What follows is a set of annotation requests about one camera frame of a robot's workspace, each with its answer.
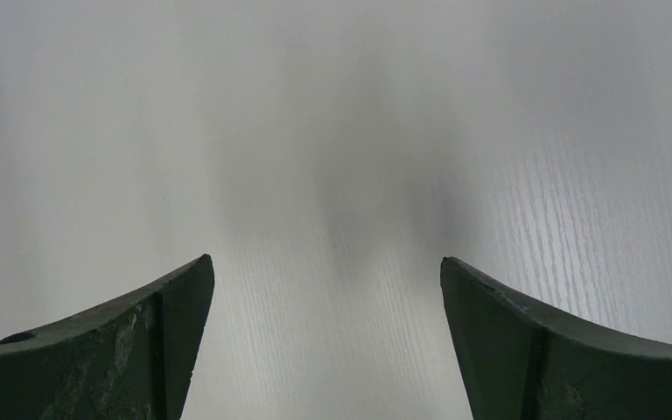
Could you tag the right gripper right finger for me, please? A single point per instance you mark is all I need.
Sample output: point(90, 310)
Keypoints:
point(521, 358)

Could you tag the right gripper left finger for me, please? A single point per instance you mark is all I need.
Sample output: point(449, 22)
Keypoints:
point(131, 357)

